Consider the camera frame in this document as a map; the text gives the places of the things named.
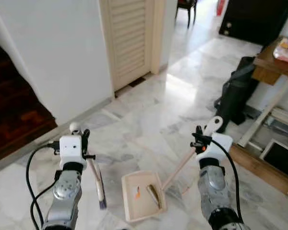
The wooden table with white legs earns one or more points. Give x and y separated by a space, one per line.
271 62

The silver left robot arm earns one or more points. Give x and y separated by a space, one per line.
65 196

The wooden plank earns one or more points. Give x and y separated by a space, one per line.
259 167

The dark wooden chair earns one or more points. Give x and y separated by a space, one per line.
187 7

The black cabinet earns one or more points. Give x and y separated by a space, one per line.
257 19

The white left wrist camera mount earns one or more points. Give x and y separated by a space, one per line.
70 148

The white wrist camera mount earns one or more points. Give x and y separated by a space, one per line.
70 148
220 145

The beige louvered door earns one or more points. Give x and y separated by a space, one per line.
129 38

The clear plastic bag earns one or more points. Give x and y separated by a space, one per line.
285 51

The brown striped scrap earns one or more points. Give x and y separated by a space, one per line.
155 195

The white slatted board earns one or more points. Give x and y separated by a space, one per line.
285 116

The black fabric bag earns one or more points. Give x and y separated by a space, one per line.
237 91

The beige hand broom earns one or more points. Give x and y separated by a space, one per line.
97 182

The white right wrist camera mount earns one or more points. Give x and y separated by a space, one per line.
220 145

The red object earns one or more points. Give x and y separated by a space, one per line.
221 5

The white-framed black panel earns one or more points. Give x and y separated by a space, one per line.
281 157

